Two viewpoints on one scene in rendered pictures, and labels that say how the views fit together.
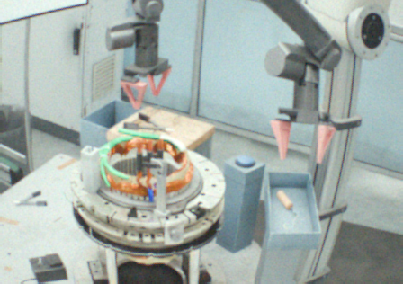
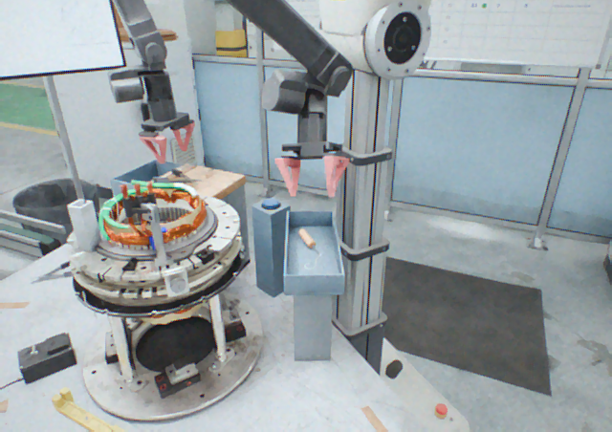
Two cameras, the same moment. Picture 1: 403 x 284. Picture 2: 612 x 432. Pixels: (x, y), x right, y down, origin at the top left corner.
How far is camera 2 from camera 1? 0.31 m
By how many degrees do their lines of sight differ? 2
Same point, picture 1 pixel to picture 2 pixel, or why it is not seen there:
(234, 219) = (268, 261)
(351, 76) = (374, 105)
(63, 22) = not seen: hidden behind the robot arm
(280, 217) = (301, 257)
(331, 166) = (360, 203)
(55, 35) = (120, 110)
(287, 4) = (268, 7)
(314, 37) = (312, 54)
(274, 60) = (270, 93)
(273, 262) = (302, 310)
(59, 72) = (135, 147)
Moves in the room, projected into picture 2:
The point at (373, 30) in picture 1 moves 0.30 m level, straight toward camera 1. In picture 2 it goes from (404, 37) to (381, 58)
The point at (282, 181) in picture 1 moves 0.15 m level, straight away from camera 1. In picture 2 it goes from (304, 219) to (312, 192)
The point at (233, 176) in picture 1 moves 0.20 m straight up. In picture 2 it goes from (260, 219) to (256, 141)
